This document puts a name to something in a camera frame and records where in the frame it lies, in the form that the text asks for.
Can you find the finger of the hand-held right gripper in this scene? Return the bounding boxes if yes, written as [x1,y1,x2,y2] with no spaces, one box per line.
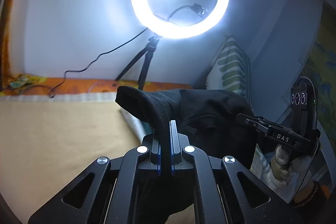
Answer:
[236,113,273,132]

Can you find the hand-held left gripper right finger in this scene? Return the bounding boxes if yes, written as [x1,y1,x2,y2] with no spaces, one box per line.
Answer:
[169,120,306,224]

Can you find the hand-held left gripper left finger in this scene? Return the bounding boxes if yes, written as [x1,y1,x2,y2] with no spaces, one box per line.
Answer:
[28,132,168,224]

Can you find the black t-shirt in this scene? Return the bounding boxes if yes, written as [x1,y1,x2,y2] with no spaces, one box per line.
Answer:
[115,85,259,224]

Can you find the person's right forearm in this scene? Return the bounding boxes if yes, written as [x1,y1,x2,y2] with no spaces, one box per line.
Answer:
[287,177,331,216]

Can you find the folded white clothes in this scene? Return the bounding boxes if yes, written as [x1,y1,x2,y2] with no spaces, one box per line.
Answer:
[119,109,154,141]

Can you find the person's right hand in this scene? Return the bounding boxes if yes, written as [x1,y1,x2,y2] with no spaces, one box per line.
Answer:
[270,144,314,189]

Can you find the green patterned sheet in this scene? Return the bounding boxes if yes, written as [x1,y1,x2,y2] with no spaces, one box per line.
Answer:
[248,147,276,190]

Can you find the green striped pillow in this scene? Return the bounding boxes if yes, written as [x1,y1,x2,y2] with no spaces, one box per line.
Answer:
[206,34,254,109]

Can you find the beige blanket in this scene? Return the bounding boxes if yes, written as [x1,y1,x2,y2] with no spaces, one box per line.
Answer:
[0,91,158,224]

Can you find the orange bed sheet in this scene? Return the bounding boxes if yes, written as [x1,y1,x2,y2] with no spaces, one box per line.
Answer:
[0,76,193,96]

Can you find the orange scarf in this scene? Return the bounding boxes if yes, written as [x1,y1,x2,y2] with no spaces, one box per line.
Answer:
[0,0,25,88]

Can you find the black ring light tripod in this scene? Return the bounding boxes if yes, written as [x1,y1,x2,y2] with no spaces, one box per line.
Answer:
[114,35,161,90]

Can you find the black ring light cable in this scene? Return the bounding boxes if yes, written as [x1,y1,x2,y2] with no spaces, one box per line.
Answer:
[26,4,202,98]

